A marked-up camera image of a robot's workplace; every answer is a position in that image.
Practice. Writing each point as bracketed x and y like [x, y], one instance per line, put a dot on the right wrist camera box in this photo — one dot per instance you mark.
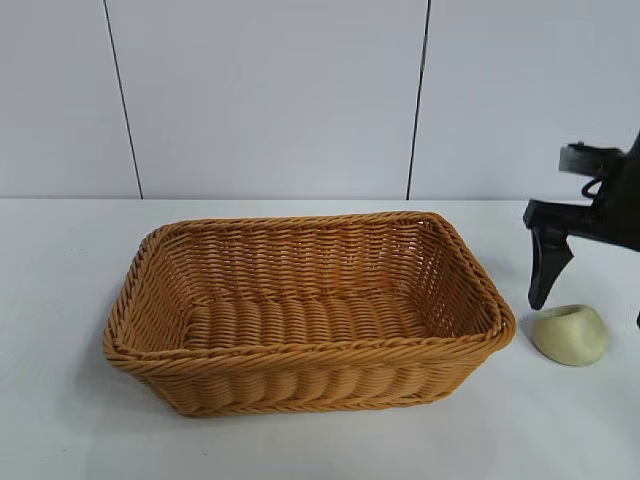
[585, 160]

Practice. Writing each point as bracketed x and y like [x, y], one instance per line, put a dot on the brown woven wicker basket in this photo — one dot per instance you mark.
[300, 380]

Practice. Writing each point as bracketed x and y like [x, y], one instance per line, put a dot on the pale yellow egg yolk pastry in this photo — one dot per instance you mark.
[570, 340]

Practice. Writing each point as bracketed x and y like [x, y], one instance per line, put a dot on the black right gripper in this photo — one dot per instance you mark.
[620, 215]

